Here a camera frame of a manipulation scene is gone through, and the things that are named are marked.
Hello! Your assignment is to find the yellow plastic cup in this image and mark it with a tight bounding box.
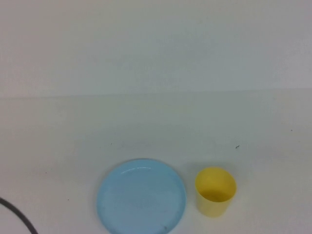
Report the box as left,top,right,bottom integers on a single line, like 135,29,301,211
195,166,237,218

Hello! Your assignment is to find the light blue round plate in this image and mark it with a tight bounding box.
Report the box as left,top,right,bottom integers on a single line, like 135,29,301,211
97,158,187,234

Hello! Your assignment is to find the black cable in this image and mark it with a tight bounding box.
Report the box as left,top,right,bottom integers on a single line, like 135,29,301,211
0,196,39,234

